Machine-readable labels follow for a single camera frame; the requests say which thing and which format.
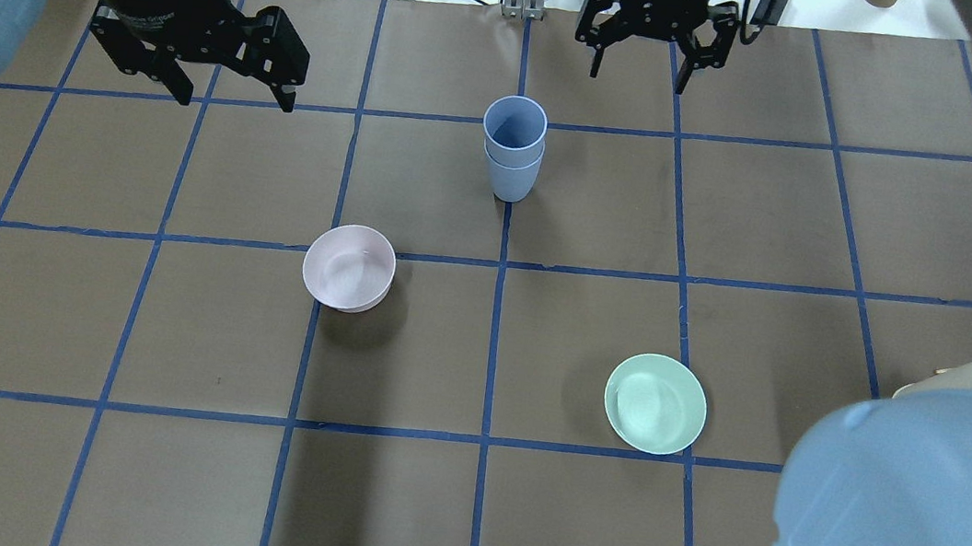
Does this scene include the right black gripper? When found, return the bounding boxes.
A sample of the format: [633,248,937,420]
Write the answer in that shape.
[574,0,740,96]

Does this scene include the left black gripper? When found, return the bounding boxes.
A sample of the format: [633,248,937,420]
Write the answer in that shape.
[89,0,310,113]

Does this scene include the blue cup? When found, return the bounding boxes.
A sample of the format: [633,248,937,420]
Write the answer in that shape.
[482,95,550,168]
[483,145,547,203]

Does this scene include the pink bowl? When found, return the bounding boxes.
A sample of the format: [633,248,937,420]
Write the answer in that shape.
[302,224,398,313]

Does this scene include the mint green bowl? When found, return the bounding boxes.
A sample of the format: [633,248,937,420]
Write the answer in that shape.
[603,353,710,456]

